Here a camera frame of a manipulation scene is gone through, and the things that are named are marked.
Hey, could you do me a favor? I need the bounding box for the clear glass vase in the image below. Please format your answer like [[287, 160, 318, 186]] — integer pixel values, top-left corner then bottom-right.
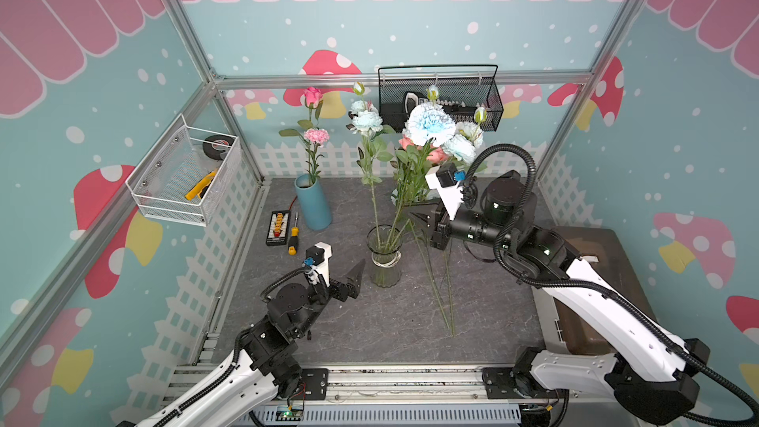
[[367, 225, 402, 289]]

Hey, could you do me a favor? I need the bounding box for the teal ceramic vase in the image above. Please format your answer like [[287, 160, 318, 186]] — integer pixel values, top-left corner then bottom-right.
[[295, 174, 332, 231]]

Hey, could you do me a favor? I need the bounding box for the light blue rose stem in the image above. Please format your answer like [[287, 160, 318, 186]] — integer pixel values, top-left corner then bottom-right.
[[411, 225, 457, 337]]

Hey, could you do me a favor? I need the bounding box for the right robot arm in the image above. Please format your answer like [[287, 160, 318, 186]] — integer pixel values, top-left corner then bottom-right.
[[396, 144, 758, 426]]

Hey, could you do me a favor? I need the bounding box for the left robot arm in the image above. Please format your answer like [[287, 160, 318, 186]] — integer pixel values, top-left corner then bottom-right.
[[138, 242, 366, 426]]

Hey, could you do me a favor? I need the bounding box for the yellow black screwdriver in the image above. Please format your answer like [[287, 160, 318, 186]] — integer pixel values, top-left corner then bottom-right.
[[288, 212, 300, 256]]

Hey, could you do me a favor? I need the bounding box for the light blue rose bouquet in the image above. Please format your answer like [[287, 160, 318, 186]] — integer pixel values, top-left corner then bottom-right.
[[349, 82, 486, 235]]

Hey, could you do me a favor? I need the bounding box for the socket bit set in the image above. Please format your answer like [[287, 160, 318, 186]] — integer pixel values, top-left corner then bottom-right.
[[401, 91, 480, 124]]

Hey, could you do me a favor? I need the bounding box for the pink carnation stem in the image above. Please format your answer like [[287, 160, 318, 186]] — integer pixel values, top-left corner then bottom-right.
[[302, 128, 330, 186]]

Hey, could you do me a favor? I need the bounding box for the yellow utility knife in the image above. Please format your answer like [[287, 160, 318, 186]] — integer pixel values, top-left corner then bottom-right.
[[185, 170, 217, 201]]

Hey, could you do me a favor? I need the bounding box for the green circuit board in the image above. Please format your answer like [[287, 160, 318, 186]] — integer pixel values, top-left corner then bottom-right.
[[275, 405, 304, 422]]

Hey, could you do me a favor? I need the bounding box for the black tape roll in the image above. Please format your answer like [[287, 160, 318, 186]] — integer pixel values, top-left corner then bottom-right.
[[202, 134, 234, 161]]

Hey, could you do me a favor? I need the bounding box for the pink rose stem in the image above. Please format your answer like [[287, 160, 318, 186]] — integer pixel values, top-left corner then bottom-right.
[[279, 87, 324, 150]]

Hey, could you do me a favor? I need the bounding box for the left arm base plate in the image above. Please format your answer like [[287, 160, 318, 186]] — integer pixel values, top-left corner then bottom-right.
[[291, 368, 329, 401]]

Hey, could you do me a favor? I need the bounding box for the black wire mesh basket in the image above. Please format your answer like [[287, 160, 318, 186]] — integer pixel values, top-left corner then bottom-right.
[[377, 64, 504, 132]]

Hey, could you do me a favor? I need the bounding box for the white wire mesh basket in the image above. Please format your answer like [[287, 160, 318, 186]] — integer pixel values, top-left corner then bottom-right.
[[126, 115, 242, 227]]

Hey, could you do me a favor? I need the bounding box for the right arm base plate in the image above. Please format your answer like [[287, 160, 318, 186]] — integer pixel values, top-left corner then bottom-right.
[[481, 367, 561, 401]]

